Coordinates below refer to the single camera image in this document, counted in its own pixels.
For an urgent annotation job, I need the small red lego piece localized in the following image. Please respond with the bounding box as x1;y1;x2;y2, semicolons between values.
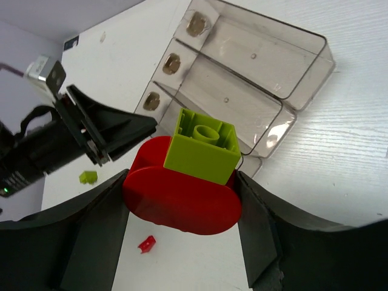
138;235;156;254

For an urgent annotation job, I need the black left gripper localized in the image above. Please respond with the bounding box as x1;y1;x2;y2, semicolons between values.
1;85;158;194

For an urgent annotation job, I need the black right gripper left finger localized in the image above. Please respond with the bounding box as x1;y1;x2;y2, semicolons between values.
1;170;129;290

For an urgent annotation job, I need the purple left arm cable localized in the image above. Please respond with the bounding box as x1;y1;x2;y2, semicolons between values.
0;62;24;76

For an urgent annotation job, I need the lime green lego brick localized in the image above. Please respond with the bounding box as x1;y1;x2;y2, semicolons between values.
79;171;98;185

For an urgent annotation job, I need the lime green square lego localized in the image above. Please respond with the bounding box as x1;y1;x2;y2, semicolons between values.
164;109;241;185

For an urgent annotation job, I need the left blue corner sticker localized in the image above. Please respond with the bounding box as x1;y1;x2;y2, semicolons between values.
63;35;79;51

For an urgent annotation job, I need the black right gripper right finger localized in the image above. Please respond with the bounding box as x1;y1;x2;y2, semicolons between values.
236;171;387;290

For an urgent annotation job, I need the clear tiered plastic organizer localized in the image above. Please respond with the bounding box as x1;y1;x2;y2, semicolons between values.
136;1;335;176

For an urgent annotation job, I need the red rounded lego brick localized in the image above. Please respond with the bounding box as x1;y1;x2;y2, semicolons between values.
122;136;242;235

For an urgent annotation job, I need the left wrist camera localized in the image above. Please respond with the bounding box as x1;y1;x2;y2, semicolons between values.
24;55;66;95

